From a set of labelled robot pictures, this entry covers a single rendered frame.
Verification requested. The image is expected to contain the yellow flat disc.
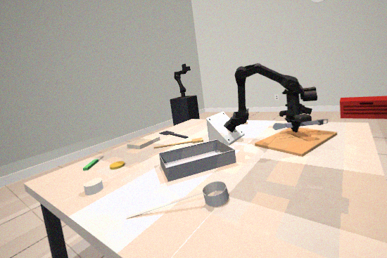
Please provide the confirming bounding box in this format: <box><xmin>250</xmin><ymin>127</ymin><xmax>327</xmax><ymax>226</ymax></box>
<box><xmin>109</xmin><ymin>161</ymin><xmax>125</xmax><ymax>169</ymax></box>

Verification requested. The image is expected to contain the light brown wooden board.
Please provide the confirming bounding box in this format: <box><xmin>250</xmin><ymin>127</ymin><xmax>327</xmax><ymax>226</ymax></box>
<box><xmin>255</xmin><ymin>127</ymin><xmax>337</xmax><ymax>156</ymax></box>

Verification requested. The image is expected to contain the wooden spoon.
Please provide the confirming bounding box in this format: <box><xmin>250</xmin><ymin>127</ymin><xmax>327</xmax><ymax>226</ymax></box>
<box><xmin>154</xmin><ymin>138</ymin><xmax>203</xmax><ymax>148</ymax></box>

